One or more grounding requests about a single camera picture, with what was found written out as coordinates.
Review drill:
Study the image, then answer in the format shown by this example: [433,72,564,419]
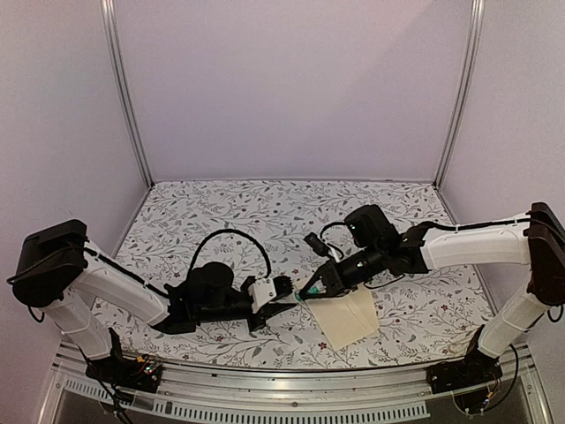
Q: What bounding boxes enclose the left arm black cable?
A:
[187,229,273,284]

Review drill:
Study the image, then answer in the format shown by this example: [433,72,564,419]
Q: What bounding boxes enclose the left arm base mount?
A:
[86,329,162,393]

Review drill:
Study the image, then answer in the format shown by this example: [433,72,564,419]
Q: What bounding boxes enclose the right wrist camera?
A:
[304,232,344,261]

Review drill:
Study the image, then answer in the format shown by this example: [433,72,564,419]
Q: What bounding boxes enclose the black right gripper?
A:
[298,244,386,300]

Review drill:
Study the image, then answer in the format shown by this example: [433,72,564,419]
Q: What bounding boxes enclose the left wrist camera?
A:
[248,276,294,310]

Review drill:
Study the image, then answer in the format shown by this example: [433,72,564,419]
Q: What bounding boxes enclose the green white glue stick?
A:
[294,286,324,302]

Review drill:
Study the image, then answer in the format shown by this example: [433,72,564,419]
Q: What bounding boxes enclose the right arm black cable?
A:
[320,220,354,253]

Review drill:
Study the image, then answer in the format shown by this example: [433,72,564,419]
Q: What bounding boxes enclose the floral patterned table mat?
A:
[93,181,492,369]

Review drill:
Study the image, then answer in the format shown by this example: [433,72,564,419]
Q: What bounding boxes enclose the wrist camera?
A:
[304,232,344,261]
[248,276,294,310]

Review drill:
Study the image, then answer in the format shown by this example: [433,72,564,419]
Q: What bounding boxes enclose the left aluminium frame post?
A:
[100,0,154,189]

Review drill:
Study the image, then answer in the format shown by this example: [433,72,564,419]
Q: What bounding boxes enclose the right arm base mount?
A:
[426,331,502,394]

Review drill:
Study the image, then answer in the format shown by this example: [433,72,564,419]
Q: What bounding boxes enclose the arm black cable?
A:
[320,220,354,253]
[187,229,273,284]

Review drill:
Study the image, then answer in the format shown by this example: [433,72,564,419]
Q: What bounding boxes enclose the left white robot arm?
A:
[7,219,295,383]

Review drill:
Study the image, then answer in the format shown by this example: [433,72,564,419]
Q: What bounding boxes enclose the right aluminium frame post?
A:
[433,0,485,191]

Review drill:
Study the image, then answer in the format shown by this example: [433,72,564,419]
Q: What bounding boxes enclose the aluminium frame post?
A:
[100,0,154,189]
[433,0,485,191]

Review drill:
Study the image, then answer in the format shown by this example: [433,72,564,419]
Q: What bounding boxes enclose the front aluminium rail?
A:
[35,341,559,423]

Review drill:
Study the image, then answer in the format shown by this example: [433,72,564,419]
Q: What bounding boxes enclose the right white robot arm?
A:
[299,202,564,385]

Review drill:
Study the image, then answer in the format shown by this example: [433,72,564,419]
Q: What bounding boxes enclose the cream envelope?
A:
[298,286,380,351]

